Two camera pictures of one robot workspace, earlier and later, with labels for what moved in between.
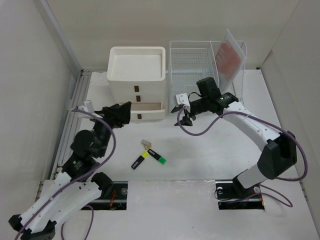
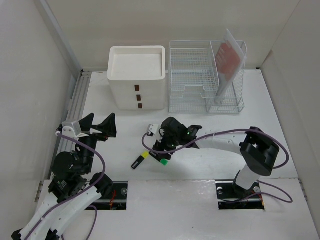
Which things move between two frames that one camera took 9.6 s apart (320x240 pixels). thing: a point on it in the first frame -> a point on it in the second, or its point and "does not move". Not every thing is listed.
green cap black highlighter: x=161 y=159 does not move
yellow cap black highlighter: x=139 y=161 does not move
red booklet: x=229 y=60 does not move
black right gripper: x=185 y=121 -> x=161 y=145
